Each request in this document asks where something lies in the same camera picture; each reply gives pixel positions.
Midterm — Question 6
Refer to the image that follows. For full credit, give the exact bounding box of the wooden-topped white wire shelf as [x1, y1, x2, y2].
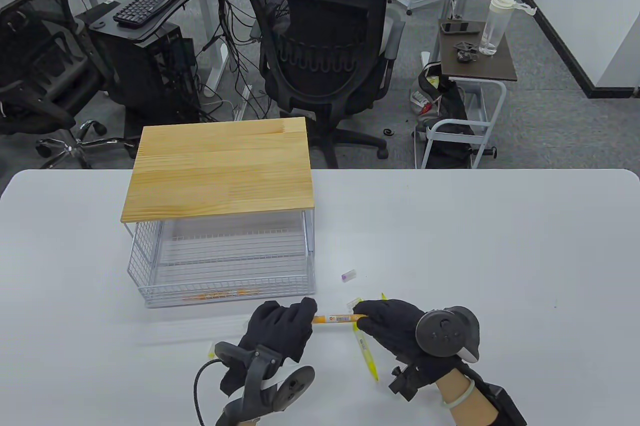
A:
[121, 117, 317, 294]

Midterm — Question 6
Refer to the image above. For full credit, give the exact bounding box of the person's left hand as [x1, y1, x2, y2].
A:
[219, 297, 319, 397]

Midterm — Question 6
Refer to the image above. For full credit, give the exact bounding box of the black mesh office chair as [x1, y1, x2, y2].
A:
[241, 0, 406, 169]
[0, 0, 138, 169]

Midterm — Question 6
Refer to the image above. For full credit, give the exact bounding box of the black strapped forearm box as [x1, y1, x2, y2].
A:
[475, 379, 527, 426]

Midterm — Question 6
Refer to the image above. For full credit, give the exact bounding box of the brown-topped white side table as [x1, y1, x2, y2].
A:
[419, 18, 519, 170]

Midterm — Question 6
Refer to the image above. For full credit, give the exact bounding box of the orange double-ended highlighter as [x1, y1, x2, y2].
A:
[181, 289, 262, 303]
[311, 314, 369, 325]

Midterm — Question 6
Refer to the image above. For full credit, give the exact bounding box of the clear water bottle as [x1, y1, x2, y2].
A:
[478, 0, 537, 56]

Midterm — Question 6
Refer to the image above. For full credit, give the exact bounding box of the black cable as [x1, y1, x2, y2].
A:
[193, 359, 223, 426]

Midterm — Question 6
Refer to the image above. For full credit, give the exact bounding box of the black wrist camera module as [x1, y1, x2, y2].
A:
[388, 365, 423, 402]

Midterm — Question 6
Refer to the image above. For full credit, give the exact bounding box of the small black object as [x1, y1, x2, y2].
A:
[453, 41, 478, 63]

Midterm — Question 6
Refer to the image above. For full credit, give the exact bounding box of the white wire drawer basket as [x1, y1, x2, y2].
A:
[127, 219, 317, 309]

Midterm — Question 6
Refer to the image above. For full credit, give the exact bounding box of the tangle of black cables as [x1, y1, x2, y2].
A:
[197, 0, 281, 119]

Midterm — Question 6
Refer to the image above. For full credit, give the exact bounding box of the white bangle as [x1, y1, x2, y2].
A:
[441, 379, 476, 409]

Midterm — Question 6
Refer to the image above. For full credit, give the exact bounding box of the black computer tower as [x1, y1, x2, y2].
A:
[90, 21, 201, 139]

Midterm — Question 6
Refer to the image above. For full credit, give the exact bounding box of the black bag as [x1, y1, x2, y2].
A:
[411, 61, 476, 169]

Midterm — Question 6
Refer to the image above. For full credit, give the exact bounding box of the grey handheld controller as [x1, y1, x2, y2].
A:
[415, 305, 482, 363]
[215, 341, 317, 426]

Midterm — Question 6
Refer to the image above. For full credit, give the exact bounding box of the person's right hand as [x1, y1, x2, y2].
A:
[352, 299, 463, 389]

